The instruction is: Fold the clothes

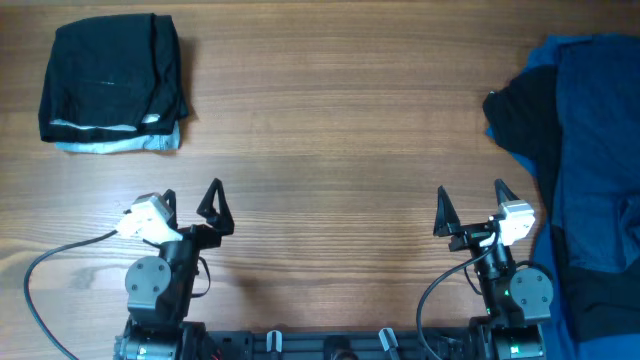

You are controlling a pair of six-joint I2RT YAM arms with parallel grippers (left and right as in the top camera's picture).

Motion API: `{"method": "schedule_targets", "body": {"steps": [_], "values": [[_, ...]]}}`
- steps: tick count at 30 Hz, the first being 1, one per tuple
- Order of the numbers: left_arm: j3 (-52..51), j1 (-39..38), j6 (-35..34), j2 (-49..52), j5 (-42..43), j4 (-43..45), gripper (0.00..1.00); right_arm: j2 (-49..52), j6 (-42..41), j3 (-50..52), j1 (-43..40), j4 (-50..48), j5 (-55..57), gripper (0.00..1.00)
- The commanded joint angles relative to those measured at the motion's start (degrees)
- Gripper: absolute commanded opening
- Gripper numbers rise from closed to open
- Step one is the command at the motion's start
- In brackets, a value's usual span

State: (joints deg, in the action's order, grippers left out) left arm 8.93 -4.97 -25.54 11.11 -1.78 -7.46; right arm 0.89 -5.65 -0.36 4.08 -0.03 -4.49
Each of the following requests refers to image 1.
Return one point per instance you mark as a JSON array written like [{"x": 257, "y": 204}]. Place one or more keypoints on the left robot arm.
[{"x": 161, "y": 287}]

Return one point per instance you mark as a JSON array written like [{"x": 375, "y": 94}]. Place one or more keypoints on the folded light blue jeans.
[{"x": 143, "y": 142}]

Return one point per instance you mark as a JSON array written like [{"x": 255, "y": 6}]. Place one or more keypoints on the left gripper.
[{"x": 209, "y": 236}]

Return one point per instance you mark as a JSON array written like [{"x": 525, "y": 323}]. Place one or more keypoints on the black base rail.
[{"x": 281, "y": 345}]

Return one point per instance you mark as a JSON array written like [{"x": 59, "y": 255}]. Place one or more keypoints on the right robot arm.
[{"x": 516, "y": 295}]

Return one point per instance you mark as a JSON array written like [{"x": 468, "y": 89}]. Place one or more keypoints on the black garment in pile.
[{"x": 591, "y": 305}]

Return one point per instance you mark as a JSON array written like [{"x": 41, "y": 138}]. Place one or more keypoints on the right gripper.
[{"x": 448, "y": 222}]

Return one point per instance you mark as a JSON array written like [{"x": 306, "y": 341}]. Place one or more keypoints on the dark blue garment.
[{"x": 596, "y": 201}]

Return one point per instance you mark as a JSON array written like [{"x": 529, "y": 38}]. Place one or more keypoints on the black shorts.
[{"x": 113, "y": 78}]

